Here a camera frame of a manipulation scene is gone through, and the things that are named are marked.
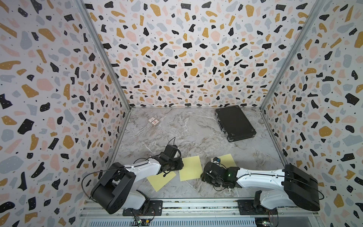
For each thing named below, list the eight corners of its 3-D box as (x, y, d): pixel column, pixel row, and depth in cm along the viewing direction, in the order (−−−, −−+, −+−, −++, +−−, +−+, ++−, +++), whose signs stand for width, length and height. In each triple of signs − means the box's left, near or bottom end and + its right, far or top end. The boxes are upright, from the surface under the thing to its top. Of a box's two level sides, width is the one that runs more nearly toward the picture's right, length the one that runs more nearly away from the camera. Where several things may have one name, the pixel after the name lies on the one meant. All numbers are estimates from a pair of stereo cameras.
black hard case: (228, 143, 102) (229, 139, 98) (213, 113, 120) (214, 109, 116) (254, 136, 105) (257, 132, 101) (236, 109, 124) (238, 104, 120)
